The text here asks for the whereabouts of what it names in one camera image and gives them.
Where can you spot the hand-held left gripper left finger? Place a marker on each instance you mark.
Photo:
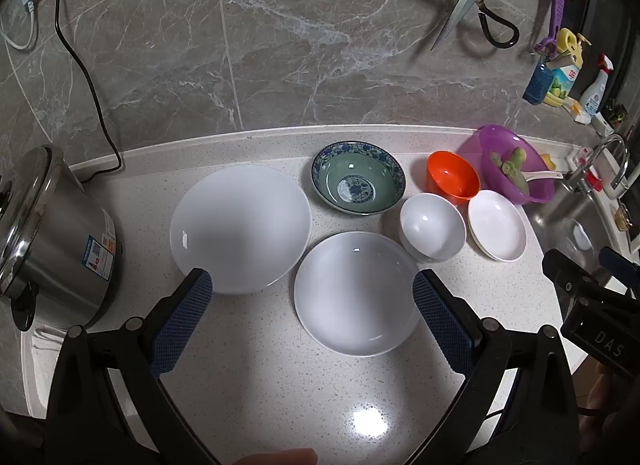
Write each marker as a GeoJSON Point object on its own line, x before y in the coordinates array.
{"type": "Point", "coordinates": [185, 320]}

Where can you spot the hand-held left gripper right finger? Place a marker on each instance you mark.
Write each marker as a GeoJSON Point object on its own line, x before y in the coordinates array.
{"type": "Point", "coordinates": [442, 320]}

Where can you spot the purple kitchen utensil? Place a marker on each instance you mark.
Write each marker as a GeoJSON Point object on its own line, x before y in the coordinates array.
{"type": "Point", "coordinates": [557, 5]}

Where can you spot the small white plate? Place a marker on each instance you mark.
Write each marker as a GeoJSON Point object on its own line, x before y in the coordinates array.
{"type": "Point", "coordinates": [500, 225]}

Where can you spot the stainless steel rice cooker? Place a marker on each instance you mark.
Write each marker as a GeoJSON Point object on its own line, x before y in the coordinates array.
{"type": "Point", "coordinates": [65, 225]}

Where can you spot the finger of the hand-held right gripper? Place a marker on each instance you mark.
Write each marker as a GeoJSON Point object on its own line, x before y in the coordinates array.
{"type": "Point", "coordinates": [565, 270]}
{"type": "Point", "coordinates": [620, 265]}

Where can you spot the small yellow object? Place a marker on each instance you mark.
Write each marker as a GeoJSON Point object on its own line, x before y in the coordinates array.
{"type": "Point", "coordinates": [549, 161]}

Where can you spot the metal faucet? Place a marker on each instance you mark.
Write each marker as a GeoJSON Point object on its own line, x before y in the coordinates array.
{"type": "Point", "coordinates": [580, 177]}

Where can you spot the white spray bottle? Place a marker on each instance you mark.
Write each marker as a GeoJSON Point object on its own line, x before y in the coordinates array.
{"type": "Point", "coordinates": [595, 95]}

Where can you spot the green vegetable piece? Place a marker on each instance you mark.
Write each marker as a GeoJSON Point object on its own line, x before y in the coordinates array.
{"type": "Point", "coordinates": [517, 157]}

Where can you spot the person's left hand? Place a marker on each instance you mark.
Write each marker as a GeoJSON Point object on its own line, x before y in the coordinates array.
{"type": "Point", "coordinates": [280, 457]}

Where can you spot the small white bowl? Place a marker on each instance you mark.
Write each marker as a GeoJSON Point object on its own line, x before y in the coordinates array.
{"type": "Point", "coordinates": [432, 227]}

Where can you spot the white spoon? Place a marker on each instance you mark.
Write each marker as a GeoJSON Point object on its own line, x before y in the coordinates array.
{"type": "Point", "coordinates": [542, 175]}

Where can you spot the orange bowl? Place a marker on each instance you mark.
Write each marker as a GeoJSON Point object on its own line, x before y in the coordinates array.
{"type": "Point", "coordinates": [450, 175]}

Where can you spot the large white plate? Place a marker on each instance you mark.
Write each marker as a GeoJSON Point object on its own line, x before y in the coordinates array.
{"type": "Point", "coordinates": [240, 225]}

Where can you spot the blue patterned green bowl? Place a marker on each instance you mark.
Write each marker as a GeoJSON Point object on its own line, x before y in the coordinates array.
{"type": "Point", "coordinates": [357, 180]}

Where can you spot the yellow dish soap bottle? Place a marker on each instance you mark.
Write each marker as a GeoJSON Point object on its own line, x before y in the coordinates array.
{"type": "Point", "coordinates": [562, 82]}

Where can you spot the stainless steel sink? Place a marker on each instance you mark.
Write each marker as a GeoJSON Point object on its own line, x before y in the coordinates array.
{"type": "Point", "coordinates": [555, 215]}

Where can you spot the white folded cloth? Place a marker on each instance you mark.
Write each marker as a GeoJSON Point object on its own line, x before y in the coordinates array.
{"type": "Point", "coordinates": [47, 335]}

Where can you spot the purple plastic bowl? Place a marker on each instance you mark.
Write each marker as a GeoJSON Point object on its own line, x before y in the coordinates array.
{"type": "Point", "coordinates": [477, 145]}

